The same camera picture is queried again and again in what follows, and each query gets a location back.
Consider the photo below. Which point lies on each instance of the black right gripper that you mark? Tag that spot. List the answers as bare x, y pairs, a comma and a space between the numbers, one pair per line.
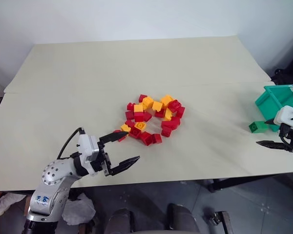
289, 136

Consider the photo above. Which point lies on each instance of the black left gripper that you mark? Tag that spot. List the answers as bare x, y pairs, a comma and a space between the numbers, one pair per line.
105, 162

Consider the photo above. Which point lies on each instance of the green toy block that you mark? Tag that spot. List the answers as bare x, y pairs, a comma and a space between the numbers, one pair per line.
258, 127

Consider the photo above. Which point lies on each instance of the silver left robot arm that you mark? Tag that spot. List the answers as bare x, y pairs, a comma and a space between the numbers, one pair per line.
51, 185

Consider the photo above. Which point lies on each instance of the yellow toy block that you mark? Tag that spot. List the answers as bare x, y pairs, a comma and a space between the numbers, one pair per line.
125, 127
147, 102
157, 106
140, 125
167, 100
168, 114
138, 108

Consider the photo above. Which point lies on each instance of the teal plastic bin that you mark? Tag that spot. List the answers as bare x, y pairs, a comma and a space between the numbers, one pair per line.
271, 101

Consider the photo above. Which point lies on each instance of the dark rounded shape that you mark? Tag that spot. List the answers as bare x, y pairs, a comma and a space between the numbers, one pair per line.
119, 221
182, 219

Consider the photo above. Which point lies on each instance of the white crumpled cloth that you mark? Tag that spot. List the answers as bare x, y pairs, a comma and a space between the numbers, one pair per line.
79, 210

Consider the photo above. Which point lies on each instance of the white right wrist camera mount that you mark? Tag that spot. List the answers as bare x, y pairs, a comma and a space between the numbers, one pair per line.
289, 115

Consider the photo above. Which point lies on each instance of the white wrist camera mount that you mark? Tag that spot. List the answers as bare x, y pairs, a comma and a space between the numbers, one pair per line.
289, 115
86, 147

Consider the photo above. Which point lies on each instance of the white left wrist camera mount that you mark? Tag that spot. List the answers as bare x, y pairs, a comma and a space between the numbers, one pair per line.
86, 147

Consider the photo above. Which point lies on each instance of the metal bracket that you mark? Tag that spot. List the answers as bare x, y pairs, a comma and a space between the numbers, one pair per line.
221, 220

